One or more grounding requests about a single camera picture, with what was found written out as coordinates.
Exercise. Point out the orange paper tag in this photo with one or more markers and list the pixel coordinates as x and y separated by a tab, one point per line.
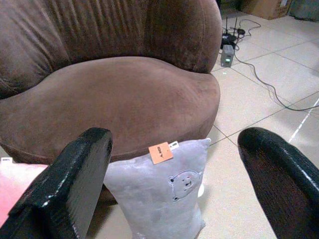
160	153

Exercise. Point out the grey box device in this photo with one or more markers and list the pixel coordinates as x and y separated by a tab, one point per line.
227	55

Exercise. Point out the brown suede sofa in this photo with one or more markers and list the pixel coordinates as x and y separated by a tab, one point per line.
124	94

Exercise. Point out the black router with antennas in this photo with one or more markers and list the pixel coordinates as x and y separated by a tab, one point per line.
228	37

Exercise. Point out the pink pillow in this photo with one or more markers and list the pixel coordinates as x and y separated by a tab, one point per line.
12	184

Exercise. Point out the cardboard box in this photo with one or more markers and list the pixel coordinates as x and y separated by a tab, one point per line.
266	8

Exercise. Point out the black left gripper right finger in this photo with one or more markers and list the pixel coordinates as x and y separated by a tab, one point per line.
286	189

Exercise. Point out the white label on pink pillow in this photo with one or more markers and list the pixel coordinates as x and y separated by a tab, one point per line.
6	160

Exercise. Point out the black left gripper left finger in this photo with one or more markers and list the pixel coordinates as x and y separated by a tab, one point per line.
62	189

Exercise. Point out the white paper tag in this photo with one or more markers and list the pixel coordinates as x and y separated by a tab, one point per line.
174	145

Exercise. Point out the grey-blue bear pillow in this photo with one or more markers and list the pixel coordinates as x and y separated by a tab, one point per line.
149	199

